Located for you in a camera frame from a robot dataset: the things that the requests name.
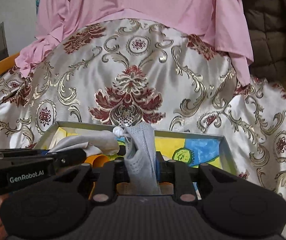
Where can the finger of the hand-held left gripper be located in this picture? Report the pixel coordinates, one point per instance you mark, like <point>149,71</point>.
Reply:
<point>68,158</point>

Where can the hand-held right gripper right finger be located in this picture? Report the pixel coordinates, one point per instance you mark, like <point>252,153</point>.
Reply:
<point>158,171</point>

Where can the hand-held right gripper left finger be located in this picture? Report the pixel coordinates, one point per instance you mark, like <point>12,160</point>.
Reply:
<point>115,172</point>

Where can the grey face mask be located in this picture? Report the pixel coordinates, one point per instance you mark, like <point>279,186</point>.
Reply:
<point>141,155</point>

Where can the grey cloth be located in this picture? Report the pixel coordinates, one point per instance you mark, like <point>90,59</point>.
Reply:
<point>90,142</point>

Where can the cartoon print metal tray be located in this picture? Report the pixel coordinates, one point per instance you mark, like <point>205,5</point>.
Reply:
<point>195,152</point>

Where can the floral satin blanket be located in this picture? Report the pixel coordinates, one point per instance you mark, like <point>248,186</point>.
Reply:
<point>133,67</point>

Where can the pink bed sheet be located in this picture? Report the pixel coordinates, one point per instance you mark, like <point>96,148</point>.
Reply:
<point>133,0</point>

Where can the brown quilted jacket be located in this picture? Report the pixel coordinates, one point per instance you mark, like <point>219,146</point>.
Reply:
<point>275,17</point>

